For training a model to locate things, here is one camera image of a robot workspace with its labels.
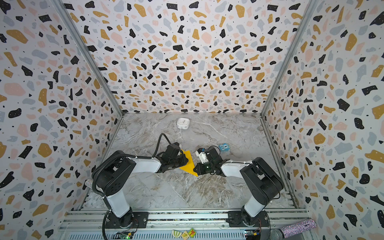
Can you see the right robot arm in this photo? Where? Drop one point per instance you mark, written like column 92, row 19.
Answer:
column 263, row 182

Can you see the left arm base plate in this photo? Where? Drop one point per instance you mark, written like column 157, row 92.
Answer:
column 131, row 220

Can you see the colourful stickers on rail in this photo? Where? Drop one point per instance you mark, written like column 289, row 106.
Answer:
column 185, row 235

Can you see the glitter microphone right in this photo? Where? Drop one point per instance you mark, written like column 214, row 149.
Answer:
column 292, row 230

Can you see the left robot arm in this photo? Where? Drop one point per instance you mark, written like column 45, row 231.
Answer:
column 110, row 177

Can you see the glitter microphone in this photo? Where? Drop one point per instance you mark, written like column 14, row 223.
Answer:
column 88, row 184
column 292, row 230

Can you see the aluminium rail frame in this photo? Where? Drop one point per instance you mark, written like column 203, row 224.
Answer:
column 210, row 224

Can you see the blue owl toy block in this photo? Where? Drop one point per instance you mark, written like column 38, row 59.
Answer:
column 224, row 147

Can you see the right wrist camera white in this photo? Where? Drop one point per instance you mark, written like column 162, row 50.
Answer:
column 201, row 153

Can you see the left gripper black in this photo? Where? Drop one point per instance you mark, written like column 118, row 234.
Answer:
column 184, row 160

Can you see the glitter microphone left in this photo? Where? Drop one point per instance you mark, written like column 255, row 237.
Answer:
column 88, row 184

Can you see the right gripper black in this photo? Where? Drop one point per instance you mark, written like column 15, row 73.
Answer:
column 207, row 163

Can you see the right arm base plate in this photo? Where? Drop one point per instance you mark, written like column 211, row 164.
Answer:
column 242, row 219

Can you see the yellow square paper sheet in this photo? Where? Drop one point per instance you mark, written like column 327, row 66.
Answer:
column 189, row 167

